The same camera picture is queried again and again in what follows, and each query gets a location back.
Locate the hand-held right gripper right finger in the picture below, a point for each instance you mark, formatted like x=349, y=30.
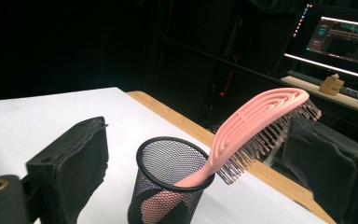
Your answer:
x=332, y=168

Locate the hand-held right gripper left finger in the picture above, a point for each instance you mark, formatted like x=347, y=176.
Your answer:
x=74, y=161

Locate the pink hairbrush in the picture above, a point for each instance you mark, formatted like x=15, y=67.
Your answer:
x=254, y=115

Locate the computer monitor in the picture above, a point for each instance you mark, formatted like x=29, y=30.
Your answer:
x=345, y=42

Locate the black keyboard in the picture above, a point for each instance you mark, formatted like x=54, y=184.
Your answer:
x=307, y=79

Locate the black mesh pen holder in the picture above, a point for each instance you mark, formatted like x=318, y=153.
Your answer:
x=143, y=199

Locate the small wooden box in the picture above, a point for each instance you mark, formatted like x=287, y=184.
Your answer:
x=331, y=86

